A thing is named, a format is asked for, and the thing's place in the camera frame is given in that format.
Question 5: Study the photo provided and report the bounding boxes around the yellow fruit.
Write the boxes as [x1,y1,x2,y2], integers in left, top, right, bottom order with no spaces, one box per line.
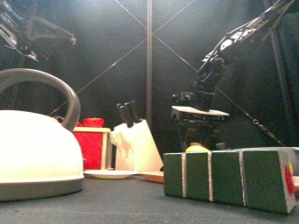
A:
[184,142,210,153]

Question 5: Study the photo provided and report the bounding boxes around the white toy knife block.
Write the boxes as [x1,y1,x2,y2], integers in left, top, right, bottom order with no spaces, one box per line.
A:
[108,119,164,173]

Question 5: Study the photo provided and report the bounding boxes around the green sliced toy watermelon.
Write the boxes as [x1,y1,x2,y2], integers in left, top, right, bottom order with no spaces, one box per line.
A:
[162,148,297,215]

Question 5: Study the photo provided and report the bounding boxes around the grey toy block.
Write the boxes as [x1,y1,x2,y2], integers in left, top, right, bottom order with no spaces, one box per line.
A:
[277,146,299,177]

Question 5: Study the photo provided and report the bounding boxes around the white toy plate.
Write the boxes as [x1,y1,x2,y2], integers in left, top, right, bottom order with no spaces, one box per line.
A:
[82,169,138,179]

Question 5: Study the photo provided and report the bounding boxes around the red toy toast slice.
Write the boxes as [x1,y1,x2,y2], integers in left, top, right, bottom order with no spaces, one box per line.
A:
[76,116,106,129]

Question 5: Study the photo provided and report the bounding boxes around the red wooden toy toaster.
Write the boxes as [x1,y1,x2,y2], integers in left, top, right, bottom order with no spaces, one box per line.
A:
[72,126,113,171]

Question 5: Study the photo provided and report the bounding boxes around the thin diagonal brace wire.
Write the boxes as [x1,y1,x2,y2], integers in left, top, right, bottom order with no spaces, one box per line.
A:
[48,0,196,116]
[113,0,285,147]

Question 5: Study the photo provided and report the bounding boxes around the black toy knife handle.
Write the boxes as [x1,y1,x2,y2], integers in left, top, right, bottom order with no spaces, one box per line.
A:
[128,100,144,124]
[114,102,130,129]
[118,101,136,129]

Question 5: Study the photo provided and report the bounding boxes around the grey vertical frame pole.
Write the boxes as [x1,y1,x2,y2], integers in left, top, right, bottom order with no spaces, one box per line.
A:
[144,0,154,121]

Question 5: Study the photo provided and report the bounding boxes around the dark slanted frame pole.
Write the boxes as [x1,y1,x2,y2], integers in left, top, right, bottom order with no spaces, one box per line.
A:
[262,0,297,147]

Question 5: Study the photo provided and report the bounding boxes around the white toy kettle grey handle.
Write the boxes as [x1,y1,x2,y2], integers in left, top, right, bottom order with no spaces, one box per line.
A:
[0,67,85,202]

